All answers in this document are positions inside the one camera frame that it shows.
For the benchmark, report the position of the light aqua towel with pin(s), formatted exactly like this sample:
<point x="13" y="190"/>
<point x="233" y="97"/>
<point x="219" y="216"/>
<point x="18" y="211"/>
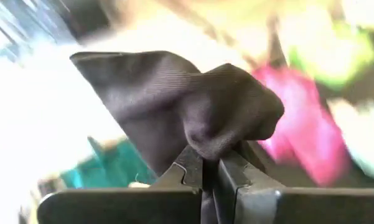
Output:
<point x="367" y="140"/>

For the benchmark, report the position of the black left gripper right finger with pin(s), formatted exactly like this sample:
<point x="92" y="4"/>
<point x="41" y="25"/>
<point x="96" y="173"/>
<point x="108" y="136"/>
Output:
<point x="298" y="207"/>

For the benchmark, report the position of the teal towel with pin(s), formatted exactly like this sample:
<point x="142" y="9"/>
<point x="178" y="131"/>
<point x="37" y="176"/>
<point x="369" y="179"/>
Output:
<point x="118" y="171"/>

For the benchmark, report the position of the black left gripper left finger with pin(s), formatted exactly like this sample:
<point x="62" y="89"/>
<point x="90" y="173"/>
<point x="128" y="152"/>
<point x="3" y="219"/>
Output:
<point x="127" y="207"/>

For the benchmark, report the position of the lime green towel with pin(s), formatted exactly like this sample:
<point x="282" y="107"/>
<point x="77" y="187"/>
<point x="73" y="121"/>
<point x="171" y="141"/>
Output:
<point x="333" y="62"/>

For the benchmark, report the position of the black towel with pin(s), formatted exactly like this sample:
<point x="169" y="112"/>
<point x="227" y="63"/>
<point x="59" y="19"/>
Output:
<point x="180" y="102"/>

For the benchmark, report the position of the magenta pink towel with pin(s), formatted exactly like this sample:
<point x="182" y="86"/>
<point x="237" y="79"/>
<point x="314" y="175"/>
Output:
<point x="302" y="124"/>

